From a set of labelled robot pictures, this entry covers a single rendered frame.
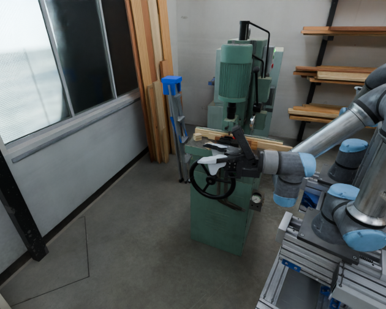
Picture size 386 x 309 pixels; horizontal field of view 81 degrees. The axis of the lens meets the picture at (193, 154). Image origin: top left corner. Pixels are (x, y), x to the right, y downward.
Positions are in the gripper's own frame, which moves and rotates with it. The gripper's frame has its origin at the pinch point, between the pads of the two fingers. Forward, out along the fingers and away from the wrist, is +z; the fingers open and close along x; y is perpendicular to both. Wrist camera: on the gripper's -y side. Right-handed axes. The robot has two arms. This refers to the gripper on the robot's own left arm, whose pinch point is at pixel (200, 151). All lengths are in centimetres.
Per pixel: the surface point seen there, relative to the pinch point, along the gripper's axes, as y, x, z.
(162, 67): -21, 223, 76
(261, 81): -17, 89, -28
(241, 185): 47, 64, -20
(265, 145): 21, 74, -34
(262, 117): 6, 89, -32
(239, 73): -22, 67, -13
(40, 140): 28, 72, 128
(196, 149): 26, 70, 10
